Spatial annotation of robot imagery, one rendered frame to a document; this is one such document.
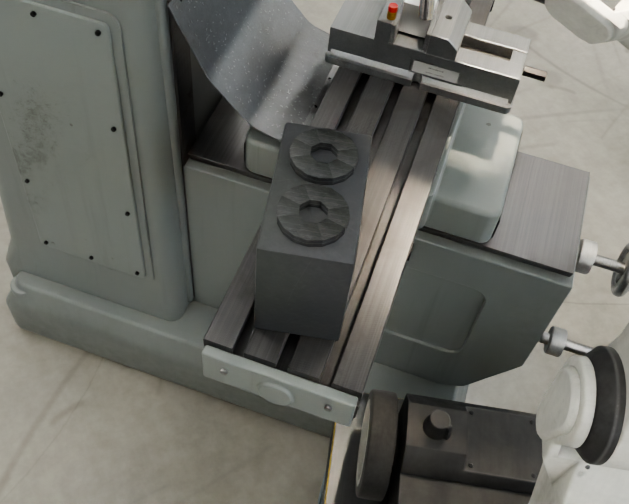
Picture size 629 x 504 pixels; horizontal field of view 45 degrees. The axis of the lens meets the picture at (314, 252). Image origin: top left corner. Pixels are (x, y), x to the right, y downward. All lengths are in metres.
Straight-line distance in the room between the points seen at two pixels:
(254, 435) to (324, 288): 1.08
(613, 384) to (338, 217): 0.37
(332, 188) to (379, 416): 0.54
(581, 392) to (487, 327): 0.71
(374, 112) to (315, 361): 0.50
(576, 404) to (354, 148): 0.42
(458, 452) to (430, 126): 0.56
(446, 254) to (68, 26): 0.79
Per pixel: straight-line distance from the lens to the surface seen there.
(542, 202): 1.58
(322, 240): 0.91
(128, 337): 1.97
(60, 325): 2.06
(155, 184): 1.55
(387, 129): 1.33
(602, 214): 2.65
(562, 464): 1.08
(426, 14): 1.30
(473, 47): 1.44
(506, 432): 1.44
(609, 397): 0.95
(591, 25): 1.18
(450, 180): 1.43
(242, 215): 1.59
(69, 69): 1.43
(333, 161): 0.99
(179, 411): 2.03
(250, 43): 1.45
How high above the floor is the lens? 1.85
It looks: 54 degrees down
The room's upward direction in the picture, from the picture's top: 8 degrees clockwise
